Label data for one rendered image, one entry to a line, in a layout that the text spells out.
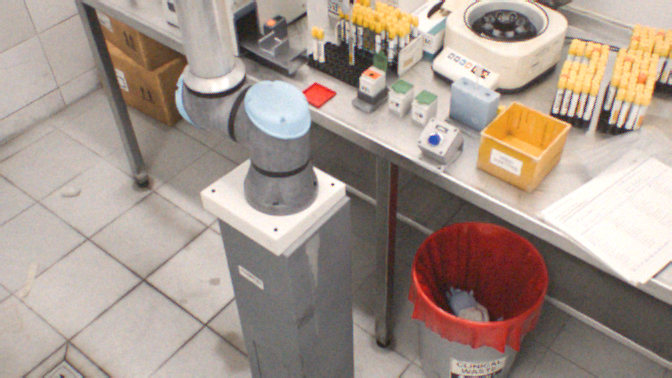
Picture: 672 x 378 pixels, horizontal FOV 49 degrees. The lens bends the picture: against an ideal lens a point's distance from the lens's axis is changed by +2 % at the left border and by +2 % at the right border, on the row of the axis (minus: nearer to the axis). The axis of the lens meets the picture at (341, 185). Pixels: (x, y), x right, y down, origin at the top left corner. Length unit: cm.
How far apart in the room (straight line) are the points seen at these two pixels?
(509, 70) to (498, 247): 57
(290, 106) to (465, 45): 60
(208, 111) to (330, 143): 120
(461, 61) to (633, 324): 87
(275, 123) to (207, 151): 169
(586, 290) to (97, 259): 162
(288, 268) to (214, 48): 45
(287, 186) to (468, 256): 86
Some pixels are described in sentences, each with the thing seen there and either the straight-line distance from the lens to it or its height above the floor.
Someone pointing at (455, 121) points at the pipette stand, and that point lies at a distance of 167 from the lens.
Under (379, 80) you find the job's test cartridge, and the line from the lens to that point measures 168.
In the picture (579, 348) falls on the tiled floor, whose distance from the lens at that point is 240.
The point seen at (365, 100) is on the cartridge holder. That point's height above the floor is 89.
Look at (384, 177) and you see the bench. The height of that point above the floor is 75.
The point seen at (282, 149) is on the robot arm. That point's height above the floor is 107.
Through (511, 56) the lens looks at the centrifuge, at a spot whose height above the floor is 98.
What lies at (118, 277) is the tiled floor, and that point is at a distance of 260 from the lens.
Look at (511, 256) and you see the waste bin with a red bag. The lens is 207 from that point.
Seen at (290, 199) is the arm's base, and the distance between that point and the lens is 139.
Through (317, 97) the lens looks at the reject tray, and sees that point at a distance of 174.
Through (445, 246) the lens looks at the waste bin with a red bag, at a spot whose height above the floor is 38.
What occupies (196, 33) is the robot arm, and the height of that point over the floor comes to 127.
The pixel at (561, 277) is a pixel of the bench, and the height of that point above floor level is 27.
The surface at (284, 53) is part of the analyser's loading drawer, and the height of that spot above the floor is 91.
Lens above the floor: 195
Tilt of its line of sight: 45 degrees down
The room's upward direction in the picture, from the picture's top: 2 degrees counter-clockwise
